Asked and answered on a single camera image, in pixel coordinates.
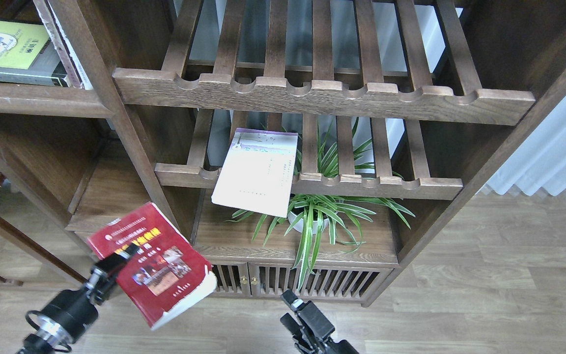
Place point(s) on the green grey cover book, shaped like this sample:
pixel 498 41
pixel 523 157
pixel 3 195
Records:
pixel 27 56

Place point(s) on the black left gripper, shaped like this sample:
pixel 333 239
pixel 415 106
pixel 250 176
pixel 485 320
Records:
pixel 70 313

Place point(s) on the white purple cover book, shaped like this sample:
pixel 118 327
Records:
pixel 257 172

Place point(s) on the upright white book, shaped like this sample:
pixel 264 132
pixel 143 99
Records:
pixel 76 76

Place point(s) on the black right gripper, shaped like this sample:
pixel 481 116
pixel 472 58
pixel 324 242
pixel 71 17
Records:
pixel 312 334

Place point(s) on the red cover book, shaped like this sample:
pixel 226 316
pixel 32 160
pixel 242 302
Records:
pixel 167 275

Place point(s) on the wooden furniture at left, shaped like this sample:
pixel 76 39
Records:
pixel 17 264

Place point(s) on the green spider plant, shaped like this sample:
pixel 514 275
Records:
pixel 318 215

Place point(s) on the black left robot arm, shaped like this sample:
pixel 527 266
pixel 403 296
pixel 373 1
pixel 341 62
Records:
pixel 44 343

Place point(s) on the dark wooden bookshelf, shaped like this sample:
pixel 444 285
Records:
pixel 447 90

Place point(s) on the white curtain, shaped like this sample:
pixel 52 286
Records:
pixel 540 162

